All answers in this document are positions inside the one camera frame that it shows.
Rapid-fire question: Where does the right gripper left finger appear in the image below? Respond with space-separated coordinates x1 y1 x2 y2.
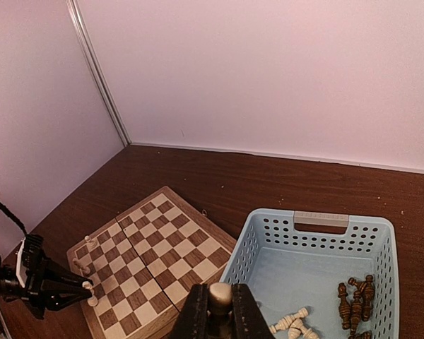
169 284 208 339

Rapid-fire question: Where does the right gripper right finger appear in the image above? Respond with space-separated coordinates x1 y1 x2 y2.
231 284 274 339

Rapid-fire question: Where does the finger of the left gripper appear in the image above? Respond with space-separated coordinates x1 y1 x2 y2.
39 259 92 311

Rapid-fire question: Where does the dark brown pawn piece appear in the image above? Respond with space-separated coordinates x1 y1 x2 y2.
208 282 232 338

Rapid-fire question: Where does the white queen chess piece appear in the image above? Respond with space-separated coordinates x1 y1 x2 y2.
73 258 91 276

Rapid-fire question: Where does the white chess pieces pile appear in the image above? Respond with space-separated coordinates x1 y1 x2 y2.
269 307 319 339

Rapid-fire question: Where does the wooden folding chess board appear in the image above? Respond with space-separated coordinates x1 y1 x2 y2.
66 187 236 338

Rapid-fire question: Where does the dark chess pieces pile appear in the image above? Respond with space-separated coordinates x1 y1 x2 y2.
337 275 375 339

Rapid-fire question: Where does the light blue plastic basket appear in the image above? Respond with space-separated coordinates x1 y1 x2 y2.
221 208 400 338

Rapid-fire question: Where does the left aluminium frame post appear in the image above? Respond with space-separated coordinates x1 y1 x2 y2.
66 0 131 147

